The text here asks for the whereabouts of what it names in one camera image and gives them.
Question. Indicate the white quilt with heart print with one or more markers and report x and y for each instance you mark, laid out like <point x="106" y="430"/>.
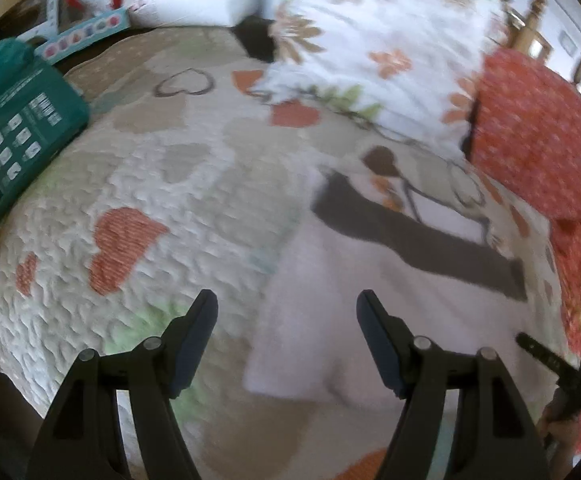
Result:
<point x="195" y="240"/>

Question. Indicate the person's right hand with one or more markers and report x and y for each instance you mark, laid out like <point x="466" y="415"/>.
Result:
<point x="560" y="435"/>

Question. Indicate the white floral pillow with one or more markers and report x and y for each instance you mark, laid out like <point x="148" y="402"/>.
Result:
<point x="370" y="25"/>

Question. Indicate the pale pink garment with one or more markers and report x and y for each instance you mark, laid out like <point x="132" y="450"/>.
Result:
<point x="330" y="310"/>

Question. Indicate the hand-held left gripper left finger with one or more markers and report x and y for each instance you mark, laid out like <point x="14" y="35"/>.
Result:
<point x="195" y="345"/>

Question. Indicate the red dotted pillow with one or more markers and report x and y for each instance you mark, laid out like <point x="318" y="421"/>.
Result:
<point x="535" y="125"/>

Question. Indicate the wooden bed frame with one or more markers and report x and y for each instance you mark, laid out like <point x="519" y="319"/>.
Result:
<point x="540" y="20"/>

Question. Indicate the teal package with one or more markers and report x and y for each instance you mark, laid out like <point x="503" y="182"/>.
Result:
<point x="20" y="120"/>

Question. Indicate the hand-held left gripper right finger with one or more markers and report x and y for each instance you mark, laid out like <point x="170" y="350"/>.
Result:
<point x="378" y="345"/>

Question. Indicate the colourful printed box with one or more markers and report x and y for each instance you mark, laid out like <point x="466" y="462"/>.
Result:
<point x="80" y="35"/>

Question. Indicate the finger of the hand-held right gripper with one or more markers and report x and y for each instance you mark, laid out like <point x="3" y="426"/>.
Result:
<point x="545" y="357"/>

